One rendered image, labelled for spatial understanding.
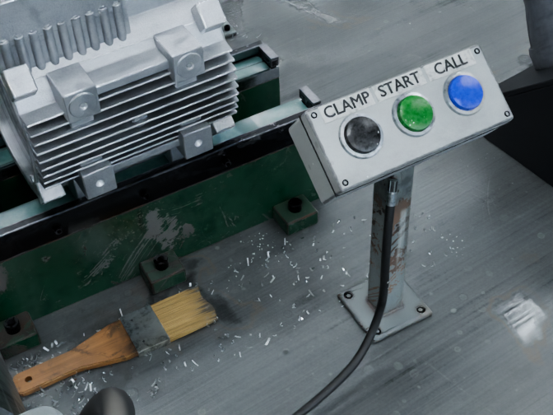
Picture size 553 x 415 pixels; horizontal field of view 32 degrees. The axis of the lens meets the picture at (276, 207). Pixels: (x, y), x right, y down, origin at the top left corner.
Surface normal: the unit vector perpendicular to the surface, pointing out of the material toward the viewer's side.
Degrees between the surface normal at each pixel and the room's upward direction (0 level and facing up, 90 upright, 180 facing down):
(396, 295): 90
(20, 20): 90
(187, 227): 90
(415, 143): 37
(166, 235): 90
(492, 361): 0
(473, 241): 0
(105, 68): 0
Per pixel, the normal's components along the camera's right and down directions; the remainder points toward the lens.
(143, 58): -0.04, -0.70
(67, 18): 0.51, 0.60
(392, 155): 0.26, -0.20
